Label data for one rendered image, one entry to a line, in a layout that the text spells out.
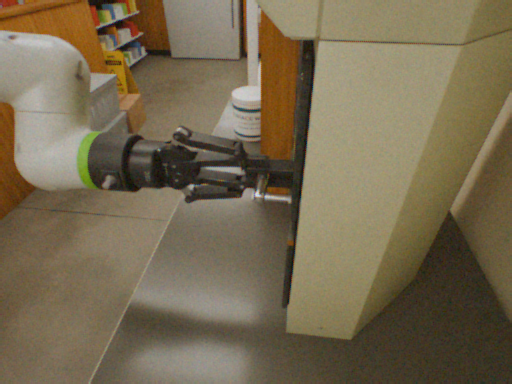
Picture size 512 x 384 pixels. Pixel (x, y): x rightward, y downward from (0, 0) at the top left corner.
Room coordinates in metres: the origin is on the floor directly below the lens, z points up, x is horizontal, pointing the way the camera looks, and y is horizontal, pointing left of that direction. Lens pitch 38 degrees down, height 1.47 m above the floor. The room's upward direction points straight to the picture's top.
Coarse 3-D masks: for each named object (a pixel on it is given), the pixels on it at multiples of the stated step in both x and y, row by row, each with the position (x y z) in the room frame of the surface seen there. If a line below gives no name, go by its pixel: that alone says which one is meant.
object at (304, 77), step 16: (304, 48) 0.33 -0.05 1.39; (304, 64) 0.29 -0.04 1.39; (304, 80) 0.28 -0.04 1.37; (304, 96) 0.28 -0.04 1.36; (304, 112) 0.28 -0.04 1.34; (304, 128) 0.28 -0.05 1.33; (288, 224) 0.34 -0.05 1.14; (288, 240) 0.28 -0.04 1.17; (288, 256) 0.28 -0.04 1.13; (288, 272) 0.28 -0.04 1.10; (288, 288) 0.28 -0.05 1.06
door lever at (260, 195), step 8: (264, 176) 0.36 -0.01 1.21; (256, 184) 0.34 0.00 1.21; (264, 184) 0.34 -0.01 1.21; (256, 192) 0.33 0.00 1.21; (264, 192) 0.33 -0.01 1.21; (272, 192) 0.33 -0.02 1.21; (256, 200) 0.32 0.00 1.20; (264, 200) 0.32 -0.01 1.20; (272, 200) 0.32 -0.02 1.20; (280, 200) 0.32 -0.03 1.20; (288, 200) 0.31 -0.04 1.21
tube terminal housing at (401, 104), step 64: (384, 0) 0.26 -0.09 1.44; (448, 0) 0.26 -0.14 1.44; (320, 64) 0.27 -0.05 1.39; (384, 64) 0.26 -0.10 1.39; (448, 64) 0.26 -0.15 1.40; (320, 128) 0.27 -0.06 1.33; (384, 128) 0.26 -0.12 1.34; (448, 128) 0.28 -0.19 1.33; (320, 192) 0.27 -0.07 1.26; (384, 192) 0.26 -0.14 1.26; (448, 192) 0.35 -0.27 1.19; (320, 256) 0.26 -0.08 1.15; (384, 256) 0.26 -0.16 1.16; (320, 320) 0.26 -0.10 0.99
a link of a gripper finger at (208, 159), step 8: (200, 152) 0.41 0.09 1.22; (208, 152) 0.40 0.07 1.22; (216, 152) 0.40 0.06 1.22; (192, 160) 0.38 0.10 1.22; (200, 160) 0.38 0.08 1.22; (208, 160) 0.38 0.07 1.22; (216, 160) 0.38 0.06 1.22; (224, 160) 0.38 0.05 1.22; (232, 160) 0.38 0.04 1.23; (240, 160) 0.38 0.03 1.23; (176, 168) 0.38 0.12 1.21; (184, 168) 0.38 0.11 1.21; (192, 168) 0.38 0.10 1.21
